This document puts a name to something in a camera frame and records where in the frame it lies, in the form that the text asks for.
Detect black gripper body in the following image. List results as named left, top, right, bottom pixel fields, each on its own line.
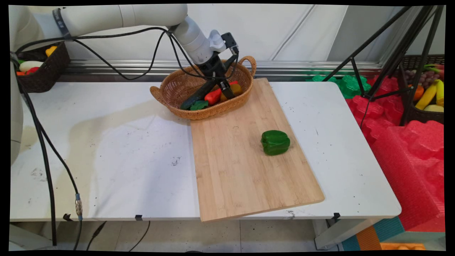
left=202, top=53, right=230, bottom=83

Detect green bell pepper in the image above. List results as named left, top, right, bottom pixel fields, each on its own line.
left=261, top=130, right=291, bottom=156

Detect yellow orange vegetable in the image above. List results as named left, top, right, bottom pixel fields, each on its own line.
left=220, top=84, right=243, bottom=103

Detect red pepper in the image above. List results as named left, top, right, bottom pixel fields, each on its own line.
left=204, top=81, right=239, bottom=106

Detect dark green cucumber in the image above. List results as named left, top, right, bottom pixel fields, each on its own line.
left=180, top=80, right=218, bottom=110

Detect bamboo cutting board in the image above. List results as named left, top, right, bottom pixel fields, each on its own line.
left=190, top=78, right=325, bottom=223

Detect green foam mat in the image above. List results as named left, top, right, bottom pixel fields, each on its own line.
left=306, top=74, right=372, bottom=99

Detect small red foam mat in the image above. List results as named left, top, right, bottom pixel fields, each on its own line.
left=346, top=75, right=409, bottom=145

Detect dark woven basket with vegetables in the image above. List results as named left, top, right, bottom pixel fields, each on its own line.
left=16, top=41, right=70, bottom=94

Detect black tripod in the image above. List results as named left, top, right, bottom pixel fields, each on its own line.
left=322, top=5, right=445, bottom=127

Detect white table leg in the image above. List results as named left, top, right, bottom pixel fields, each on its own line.
left=314, top=218, right=381, bottom=250

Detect white radish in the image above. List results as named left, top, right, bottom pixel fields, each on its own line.
left=19, top=61, right=44, bottom=72

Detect dark woven basket with fruit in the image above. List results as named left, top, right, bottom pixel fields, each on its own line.
left=397, top=54, right=445, bottom=125

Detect purple grapes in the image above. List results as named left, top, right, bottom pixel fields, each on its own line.
left=405, top=70, right=440, bottom=89

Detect large yellow banana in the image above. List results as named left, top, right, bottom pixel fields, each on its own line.
left=415, top=80, right=438, bottom=110

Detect large red foam mat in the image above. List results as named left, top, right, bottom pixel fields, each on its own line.
left=371, top=120, right=445, bottom=233

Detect teal and orange foam mat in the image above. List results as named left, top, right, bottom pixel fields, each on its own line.
left=341, top=216, right=406, bottom=251

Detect small yellow banana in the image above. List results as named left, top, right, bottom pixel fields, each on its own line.
left=436, top=79, right=445, bottom=107

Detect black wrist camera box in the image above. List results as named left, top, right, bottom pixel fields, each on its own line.
left=221, top=32, right=239, bottom=54

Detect light wicker basket with handles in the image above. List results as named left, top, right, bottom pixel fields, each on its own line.
left=150, top=55, right=257, bottom=120

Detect metal wall rail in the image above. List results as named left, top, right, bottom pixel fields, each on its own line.
left=59, top=59, right=384, bottom=83

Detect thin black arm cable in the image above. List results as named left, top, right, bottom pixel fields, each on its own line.
left=16, top=27, right=239, bottom=81

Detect grey arm strap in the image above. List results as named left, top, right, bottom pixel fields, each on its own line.
left=52, top=8, right=73, bottom=40

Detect thin black floor cable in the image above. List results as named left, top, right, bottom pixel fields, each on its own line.
left=127, top=220, right=151, bottom=252
left=86, top=221, right=107, bottom=251

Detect black cable with metal connector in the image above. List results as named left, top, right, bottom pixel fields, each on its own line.
left=21, top=92, right=84, bottom=251

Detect thick black cable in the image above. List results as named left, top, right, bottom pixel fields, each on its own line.
left=11, top=53, right=58, bottom=246

